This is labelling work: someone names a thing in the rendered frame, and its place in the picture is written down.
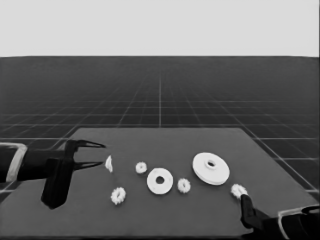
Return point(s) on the large thick white disc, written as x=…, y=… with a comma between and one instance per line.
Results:
x=220, y=171

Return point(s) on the white round carrier with pins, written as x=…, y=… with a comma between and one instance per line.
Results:
x=166, y=187

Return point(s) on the small white toothed gear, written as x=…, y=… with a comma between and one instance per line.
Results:
x=137, y=168
x=114, y=196
x=235, y=190
x=180, y=186

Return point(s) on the small thin white T-shaped piece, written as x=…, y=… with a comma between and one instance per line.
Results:
x=109, y=164

